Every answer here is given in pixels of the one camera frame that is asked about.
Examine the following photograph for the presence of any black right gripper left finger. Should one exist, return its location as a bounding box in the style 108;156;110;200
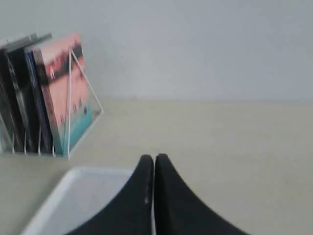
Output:
68;155;154;235

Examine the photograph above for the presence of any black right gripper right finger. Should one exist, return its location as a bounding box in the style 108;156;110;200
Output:
154;154;246;235

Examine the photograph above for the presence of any dark blue book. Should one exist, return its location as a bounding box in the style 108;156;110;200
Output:
24;48;53;153

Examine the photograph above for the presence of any black book white title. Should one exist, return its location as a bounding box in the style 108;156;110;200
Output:
7;47;39;152

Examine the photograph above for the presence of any pink and teal book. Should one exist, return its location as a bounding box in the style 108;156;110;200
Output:
31;33;92;155

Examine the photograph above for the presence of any dark brown book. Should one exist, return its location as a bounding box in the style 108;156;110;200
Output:
0;46;20;152

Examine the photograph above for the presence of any white plastic tray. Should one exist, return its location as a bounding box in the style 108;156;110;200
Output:
22;166;132;235

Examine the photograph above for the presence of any white wire book rack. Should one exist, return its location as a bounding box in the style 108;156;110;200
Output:
0;34;103;157

